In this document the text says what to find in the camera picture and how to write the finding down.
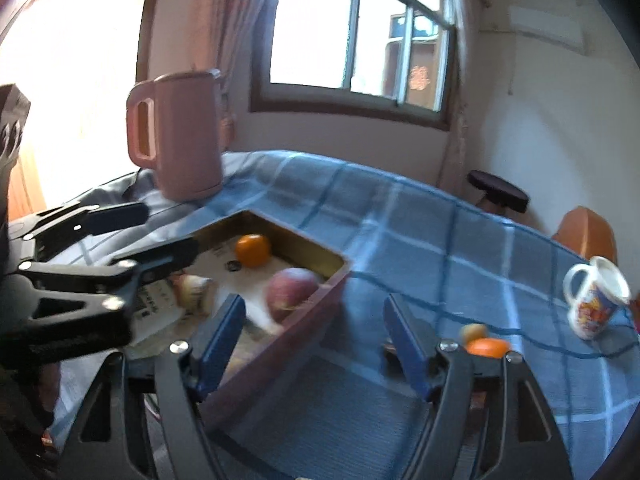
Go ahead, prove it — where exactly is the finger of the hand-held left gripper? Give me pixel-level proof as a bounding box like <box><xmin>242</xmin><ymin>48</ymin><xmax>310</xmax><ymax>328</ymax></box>
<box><xmin>20</xmin><ymin>237</ymin><xmax>199</xmax><ymax>311</ymax></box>
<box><xmin>7</xmin><ymin>201</ymin><xmax>149</xmax><ymax>263</ymax></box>

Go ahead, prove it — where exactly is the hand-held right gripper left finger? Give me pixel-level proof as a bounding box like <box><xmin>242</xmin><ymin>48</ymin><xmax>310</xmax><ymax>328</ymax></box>
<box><xmin>57</xmin><ymin>292</ymin><xmax>247</xmax><ymax>480</ymax></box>

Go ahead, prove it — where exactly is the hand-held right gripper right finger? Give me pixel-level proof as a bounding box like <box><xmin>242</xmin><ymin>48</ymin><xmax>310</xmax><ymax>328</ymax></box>
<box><xmin>382</xmin><ymin>292</ymin><xmax>576</xmax><ymax>480</ymax></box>

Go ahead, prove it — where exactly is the small cream cake roll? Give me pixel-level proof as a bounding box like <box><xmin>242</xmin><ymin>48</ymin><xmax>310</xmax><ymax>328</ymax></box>
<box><xmin>172</xmin><ymin>272</ymin><xmax>216</xmax><ymax>313</ymax></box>

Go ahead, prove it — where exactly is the orange tangerine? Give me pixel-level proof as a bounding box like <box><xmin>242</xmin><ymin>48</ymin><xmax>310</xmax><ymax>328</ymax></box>
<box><xmin>235</xmin><ymin>233</ymin><xmax>272</xmax><ymax>268</ymax></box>
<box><xmin>465</xmin><ymin>338</ymin><xmax>511</xmax><ymax>359</ymax></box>

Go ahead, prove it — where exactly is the purple passion fruit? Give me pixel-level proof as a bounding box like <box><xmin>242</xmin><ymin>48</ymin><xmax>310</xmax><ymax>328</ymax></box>
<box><xmin>266</xmin><ymin>267</ymin><xmax>321</xmax><ymax>323</ymax></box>

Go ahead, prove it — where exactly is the pink metal tin box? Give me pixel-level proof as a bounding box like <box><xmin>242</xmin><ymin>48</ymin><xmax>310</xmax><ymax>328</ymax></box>
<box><xmin>127</xmin><ymin>210</ymin><xmax>353</xmax><ymax>433</ymax></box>

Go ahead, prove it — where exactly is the grey cloth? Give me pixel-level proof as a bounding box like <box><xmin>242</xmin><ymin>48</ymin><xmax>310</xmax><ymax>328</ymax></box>
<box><xmin>45</xmin><ymin>167</ymin><xmax>211</xmax><ymax>241</ymax></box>

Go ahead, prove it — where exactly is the pink electric kettle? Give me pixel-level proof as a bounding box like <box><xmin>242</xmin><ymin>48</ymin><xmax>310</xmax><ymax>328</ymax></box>
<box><xmin>126</xmin><ymin>69</ymin><xmax>224</xmax><ymax>202</ymax></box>

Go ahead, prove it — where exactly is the blue plaid tablecloth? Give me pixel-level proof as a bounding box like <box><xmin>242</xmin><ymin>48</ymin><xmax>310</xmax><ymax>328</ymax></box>
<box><xmin>50</xmin><ymin>149</ymin><xmax>640</xmax><ymax>480</ymax></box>

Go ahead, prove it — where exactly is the dark round stool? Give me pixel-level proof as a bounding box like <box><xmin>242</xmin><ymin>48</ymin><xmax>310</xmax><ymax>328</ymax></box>
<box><xmin>466</xmin><ymin>170</ymin><xmax>530</xmax><ymax>221</ymax></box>

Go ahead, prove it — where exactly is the white cartoon print mug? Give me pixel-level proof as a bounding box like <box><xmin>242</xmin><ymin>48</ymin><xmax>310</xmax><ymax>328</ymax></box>
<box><xmin>563</xmin><ymin>256</ymin><xmax>632</xmax><ymax>341</ymax></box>

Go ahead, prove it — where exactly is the pink curtain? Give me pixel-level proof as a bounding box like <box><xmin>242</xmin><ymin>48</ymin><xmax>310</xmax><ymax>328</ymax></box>
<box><xmin>187</xmin><ymin>0</ymin><xmax>283</xmax><ymax>136</ymax></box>

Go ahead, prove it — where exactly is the pale tied curtain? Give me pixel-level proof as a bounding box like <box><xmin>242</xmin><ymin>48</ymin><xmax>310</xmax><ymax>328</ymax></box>
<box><xmin>437</xmin><ymin>0</ymin><xmax>483</xmax><ymax>188</ymax></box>

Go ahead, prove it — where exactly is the sliding glass window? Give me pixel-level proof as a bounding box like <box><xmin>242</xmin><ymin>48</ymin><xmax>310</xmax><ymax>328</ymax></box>
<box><xmin>250</xmin><ymin>0</ymin><xmax>458</xmax><ymax>133</ymax></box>

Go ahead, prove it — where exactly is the white air conditioner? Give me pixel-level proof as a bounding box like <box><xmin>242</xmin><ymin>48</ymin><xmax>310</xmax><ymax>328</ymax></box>
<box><xmin>509</xmin><ymin>5</ymin><xmax>586</xmax><ymax>52</ymax></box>

